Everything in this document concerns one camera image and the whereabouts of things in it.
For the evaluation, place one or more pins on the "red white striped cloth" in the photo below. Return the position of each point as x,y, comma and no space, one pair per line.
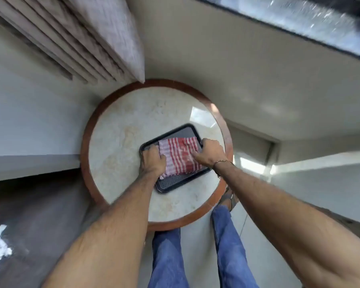
180,155

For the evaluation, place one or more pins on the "person's right forearm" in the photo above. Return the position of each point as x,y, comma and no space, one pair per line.
288,224

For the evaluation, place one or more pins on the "person's left forearm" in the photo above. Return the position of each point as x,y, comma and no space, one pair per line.
114,233

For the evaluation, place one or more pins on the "beige pleated curtain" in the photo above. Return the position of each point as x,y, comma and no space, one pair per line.
87,32

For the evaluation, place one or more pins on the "round wood-rimmed marble table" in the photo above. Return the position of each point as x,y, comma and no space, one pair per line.
123,131

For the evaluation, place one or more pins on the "person's left hand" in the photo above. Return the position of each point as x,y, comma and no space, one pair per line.
153,164

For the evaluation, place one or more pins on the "dark-framed window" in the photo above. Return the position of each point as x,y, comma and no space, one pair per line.
303,17

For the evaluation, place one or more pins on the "person's blue jeans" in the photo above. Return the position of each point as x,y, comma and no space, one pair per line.
228,251

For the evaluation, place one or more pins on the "brown sandal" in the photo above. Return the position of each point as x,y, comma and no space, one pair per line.
228,197

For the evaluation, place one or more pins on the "person's right fingers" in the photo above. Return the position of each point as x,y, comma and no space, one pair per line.
205,146

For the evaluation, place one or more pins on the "black plastic tray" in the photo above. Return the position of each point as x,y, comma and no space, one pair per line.
174,182

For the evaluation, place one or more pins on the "person's right hand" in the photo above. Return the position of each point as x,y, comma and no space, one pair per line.
210,154

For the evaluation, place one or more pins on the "person's left fingers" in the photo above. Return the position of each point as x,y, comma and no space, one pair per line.
156,154

